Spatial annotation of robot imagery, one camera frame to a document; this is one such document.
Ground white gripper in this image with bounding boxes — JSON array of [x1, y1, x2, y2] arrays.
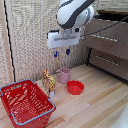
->
[[46, 27, 83, 59]]

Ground toy giraffe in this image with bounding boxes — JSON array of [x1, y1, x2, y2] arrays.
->
[[41, 68, 57, 98]]

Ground beige woven screen panel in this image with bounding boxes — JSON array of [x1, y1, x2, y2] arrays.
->
[[5, 0, 101, 83]]

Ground red bowl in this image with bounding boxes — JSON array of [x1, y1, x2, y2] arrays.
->
[[66, 80, 86, 96]]

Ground brown drawer cabinet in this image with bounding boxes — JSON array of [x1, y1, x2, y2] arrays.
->
[[82, 9, 128, 82]]

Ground red basket with blue rim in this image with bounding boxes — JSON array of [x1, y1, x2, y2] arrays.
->
[[0, 79, 57, 128]]

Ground silver drawer handle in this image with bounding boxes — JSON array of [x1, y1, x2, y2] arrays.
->
[[89, 32, 120, 43], [95, 54, 121, 68]]

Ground black cable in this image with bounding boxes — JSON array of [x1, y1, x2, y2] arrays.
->
[[81, 15, 128, 37]]

